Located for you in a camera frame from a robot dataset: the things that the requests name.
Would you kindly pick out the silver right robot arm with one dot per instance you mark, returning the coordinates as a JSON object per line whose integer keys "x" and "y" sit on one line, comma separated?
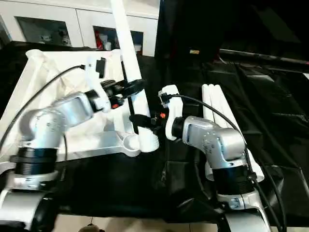
{"x": 207, "y": 137}

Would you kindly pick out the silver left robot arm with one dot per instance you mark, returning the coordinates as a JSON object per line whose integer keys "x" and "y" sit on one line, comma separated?
{"x": 48, "y": 120}

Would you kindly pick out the red cabinet item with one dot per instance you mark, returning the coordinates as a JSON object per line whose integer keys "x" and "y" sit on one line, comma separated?
{"x": 99, "y": 38}

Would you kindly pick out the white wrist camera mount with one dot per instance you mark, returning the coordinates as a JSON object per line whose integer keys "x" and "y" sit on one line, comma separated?
{"x": 93, "y": 82}
{"x": 175, "y": 106}

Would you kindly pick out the white flat board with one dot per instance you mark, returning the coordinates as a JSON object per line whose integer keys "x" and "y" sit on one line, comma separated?
{"x": 306, "y": 76}

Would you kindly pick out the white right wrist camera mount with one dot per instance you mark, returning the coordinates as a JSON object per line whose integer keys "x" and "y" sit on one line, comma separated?
{"x": 175, "y": 106}

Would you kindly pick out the small tan label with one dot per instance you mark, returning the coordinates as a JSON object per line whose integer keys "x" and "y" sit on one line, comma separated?
{"x": 194, "y": 51}

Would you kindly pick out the white glass-door cabinet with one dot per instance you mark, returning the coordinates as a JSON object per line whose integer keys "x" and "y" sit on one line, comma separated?
{"x": 79, "y": 19}

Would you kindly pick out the long dark metal rod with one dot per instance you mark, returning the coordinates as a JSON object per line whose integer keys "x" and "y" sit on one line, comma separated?
{"x": 265, "y": 58}

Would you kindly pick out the black plastic table mat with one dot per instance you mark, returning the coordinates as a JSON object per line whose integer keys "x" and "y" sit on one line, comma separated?
{"x": 120, "y": 188}

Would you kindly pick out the large black backdrop sheet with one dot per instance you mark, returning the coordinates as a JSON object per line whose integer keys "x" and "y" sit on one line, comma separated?
{"x": 193, "y": 24}

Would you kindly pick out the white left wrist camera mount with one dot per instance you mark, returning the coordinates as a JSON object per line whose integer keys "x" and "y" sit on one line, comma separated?
{"x": 93, "y": 82}

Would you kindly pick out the white plastic table top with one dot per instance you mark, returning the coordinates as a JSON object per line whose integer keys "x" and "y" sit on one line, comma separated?
{"x": 60, "y": 62}

